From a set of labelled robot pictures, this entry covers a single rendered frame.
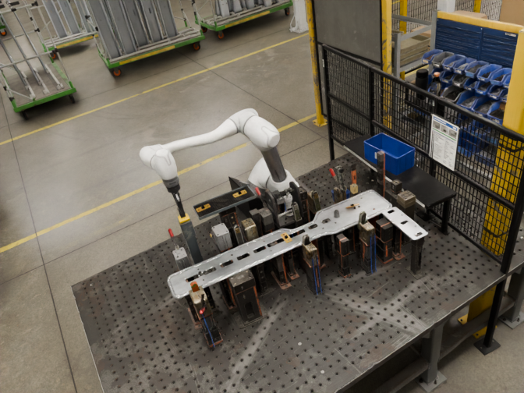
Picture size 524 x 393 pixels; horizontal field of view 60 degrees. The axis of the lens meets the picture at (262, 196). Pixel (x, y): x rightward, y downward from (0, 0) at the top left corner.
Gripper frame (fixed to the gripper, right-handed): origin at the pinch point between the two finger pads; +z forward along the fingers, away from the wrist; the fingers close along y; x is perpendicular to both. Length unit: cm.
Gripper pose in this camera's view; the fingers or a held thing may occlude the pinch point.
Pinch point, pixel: (182, 211)
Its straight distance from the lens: 266.4
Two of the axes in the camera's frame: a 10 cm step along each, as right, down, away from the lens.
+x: 9.0, -3.6, 2.5
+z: 1.5, 7.9, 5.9
